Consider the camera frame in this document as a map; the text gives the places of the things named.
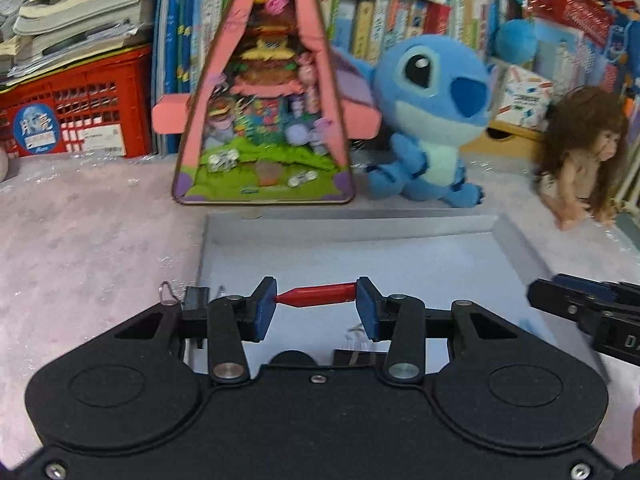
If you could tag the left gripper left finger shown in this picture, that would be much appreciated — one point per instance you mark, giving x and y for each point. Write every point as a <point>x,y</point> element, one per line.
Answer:
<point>233,320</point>

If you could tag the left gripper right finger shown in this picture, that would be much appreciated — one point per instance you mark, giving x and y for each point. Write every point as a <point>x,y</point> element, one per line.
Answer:
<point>399,319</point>

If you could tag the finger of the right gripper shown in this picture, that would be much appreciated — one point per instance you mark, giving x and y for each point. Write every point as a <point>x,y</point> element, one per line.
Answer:
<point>563,302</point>
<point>620,293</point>

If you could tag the red crayon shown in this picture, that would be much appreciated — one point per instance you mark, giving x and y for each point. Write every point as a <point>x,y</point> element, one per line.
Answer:
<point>316,296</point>

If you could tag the black binder clip on tray edge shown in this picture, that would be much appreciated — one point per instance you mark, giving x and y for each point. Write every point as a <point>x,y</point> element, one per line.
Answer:
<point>193,305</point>

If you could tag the black binder clip in tray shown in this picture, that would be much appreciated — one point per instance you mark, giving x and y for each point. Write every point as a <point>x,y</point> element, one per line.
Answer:
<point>358,350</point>

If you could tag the white cardboard tray box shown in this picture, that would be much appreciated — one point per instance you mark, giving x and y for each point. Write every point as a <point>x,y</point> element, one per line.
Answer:
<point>436,255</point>

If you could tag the long-haired baby doll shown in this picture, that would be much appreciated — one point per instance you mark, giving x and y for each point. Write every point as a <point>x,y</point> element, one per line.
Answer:
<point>586,142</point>

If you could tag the wooden drawer organizer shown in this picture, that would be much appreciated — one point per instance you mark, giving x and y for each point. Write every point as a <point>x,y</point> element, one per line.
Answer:
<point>507,140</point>

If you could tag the pink triangular diorama house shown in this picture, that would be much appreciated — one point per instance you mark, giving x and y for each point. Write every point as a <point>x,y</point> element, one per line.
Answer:
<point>273,114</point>

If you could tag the white patterned cardboard box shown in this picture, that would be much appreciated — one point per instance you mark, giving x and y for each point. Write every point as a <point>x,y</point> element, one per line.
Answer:
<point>521,97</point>

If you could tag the Stitch blue plush toy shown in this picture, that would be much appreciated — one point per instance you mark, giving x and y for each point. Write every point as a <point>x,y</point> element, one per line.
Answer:
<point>434,93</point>

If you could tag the red plastic crate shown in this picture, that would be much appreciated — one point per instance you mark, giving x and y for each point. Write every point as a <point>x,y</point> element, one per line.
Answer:
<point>98,105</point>

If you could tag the Doraemon plush toy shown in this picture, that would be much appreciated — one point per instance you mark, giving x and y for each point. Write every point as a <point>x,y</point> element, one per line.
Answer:
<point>4,165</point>

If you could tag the row of upright books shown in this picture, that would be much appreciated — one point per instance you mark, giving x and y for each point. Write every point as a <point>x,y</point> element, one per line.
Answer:
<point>364,28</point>

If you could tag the stack of books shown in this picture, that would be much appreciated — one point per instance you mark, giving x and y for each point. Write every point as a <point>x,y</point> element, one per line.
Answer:
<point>42,35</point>

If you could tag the red wire basket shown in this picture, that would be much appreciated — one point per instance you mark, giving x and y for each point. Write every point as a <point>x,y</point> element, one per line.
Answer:
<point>585,15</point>

